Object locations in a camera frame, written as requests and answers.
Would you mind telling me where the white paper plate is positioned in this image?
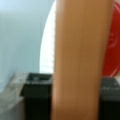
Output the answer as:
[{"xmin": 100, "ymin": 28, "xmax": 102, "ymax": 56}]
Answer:
[{"xmin": 39, "ymin": 0, "xmax": 120, "ymax": 74}]

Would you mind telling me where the orange-tipped gripper right finger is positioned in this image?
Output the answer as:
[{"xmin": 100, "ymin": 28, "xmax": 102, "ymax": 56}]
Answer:
[{"xmin": 99, "ymin": 77, "xmax": 120, "ymax": 120}]

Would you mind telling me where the orange-tipped gripper left finger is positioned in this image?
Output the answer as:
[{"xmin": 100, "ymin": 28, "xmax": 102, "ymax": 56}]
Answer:
[{"xmin": 20, "ymin": 73, "xmax": 52, "ymax": 120}]

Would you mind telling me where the red tomato piece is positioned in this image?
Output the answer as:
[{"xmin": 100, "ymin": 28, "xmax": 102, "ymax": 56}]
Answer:
[{"xmin": 102, "ymin": 6, "xmax": 120, "ymax": 77}]

